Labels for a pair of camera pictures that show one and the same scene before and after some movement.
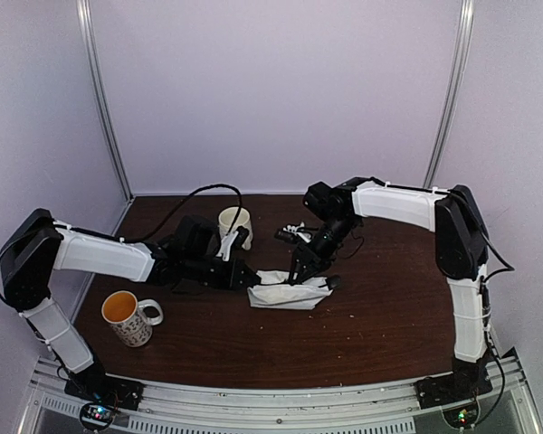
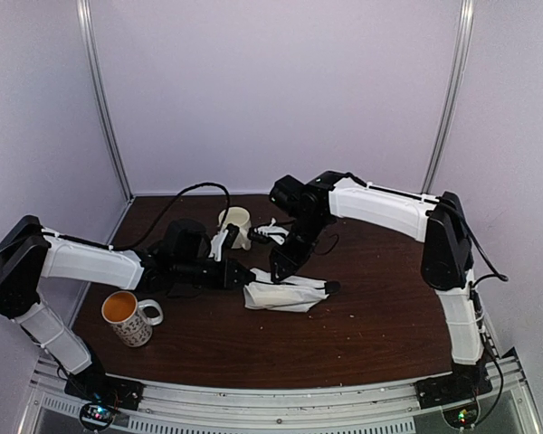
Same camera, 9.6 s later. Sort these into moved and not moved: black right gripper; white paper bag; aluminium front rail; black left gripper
Moved: black right gripper
Not moved: aluminium front rail; white paper bag; black left gripper
